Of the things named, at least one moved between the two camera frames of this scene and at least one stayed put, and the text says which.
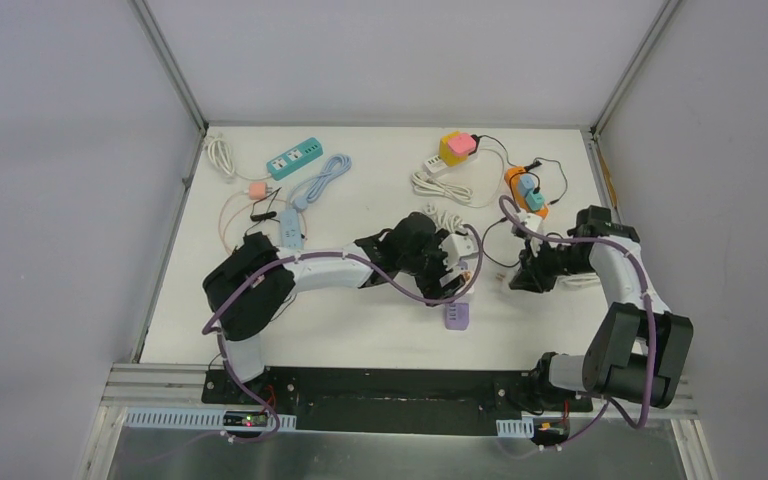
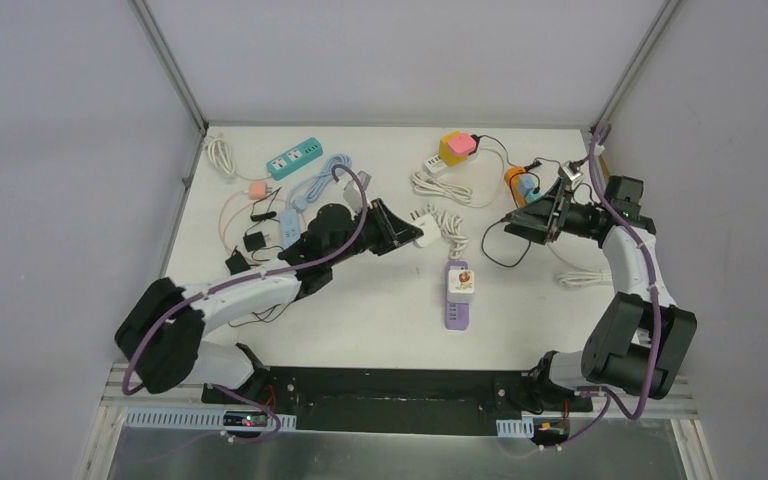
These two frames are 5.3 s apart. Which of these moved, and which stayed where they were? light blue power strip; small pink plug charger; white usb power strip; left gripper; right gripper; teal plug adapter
Moved: right gripper; left gripper
Stayed: teal plug adapter; small pink plug charger; white usb power strip; light blue power strip
